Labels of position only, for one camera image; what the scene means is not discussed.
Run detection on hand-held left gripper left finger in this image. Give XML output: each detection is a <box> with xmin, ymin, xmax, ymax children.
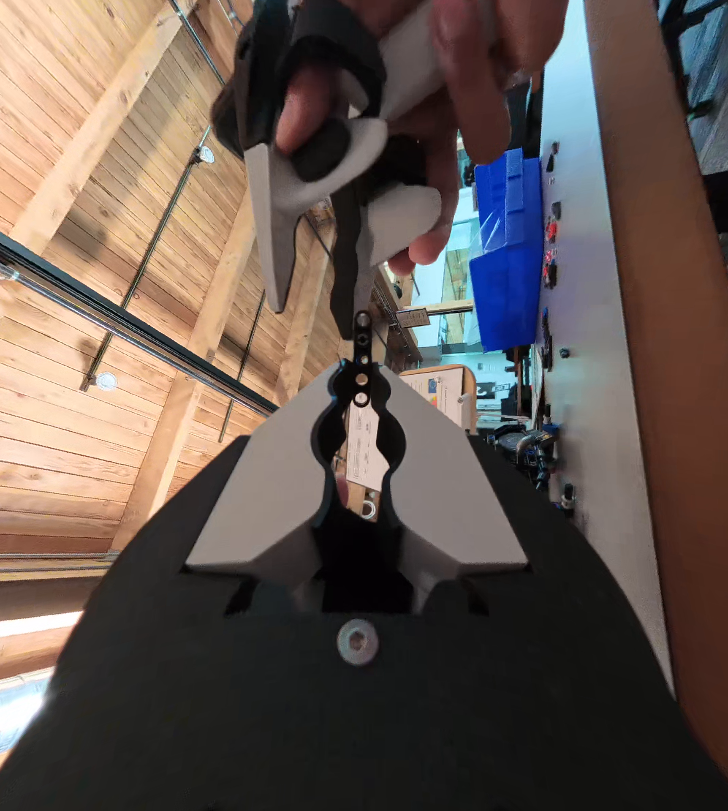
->
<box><xmin>185</xmin><ymin>361</ymin><xmax>347</xmax><ymax>614</ymax></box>

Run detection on scattered small lego pieces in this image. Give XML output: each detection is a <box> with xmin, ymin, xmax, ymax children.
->
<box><xmin>538</xmin><ymin>141</ymin><xmax>577</xmax><ymax>517</ymax></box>

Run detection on black lego beam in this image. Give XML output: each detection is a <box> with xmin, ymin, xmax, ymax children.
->
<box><xmin>353</xmin><ymin>310</ymin><xmax>375</xmax><ymax>409</ymax></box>

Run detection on white paper label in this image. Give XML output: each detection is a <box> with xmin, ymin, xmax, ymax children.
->
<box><xmin>342</xmin><ymin>399</ymin><xmax>391</xmax><ymax>494</ymax></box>

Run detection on wooden board with papers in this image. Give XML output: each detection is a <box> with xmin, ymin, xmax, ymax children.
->
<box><xmin>401</xmin><ymin>364</ymin><xmax>478</xmax><ymax>433</ymax></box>

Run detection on black ceiling track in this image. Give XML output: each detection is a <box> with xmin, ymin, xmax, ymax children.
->
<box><xmin>0</xmin><ymin>206</ymin><xmax>280</xmax><ymax>416</ymax></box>

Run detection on person's right hand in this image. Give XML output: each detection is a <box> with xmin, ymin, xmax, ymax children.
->
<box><xmin>274</xmin><ymin>0</ymin><xmax>570</xmax><ymax>278</ymax></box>

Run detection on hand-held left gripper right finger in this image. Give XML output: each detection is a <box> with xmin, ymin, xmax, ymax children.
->
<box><xmin>373</xmin><ymin>364</ymin><xmax>530</xmax><ymax>614</ymax></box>

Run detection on blue plastic bin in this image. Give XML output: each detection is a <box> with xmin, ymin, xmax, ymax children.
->
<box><xmin>468</xmin><ymin>149</ymin><xmax>543</xmax><ymax>354</ymax></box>

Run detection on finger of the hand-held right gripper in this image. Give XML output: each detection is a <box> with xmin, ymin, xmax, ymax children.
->
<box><xmin>244</xmin><ymin>142</ymin><xmax>306</xmax><ymax>315</ymax></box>
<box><xmin>329</xmin><ymin>185</ymin><xmax>380</xmax><ymax>341</ymax></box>

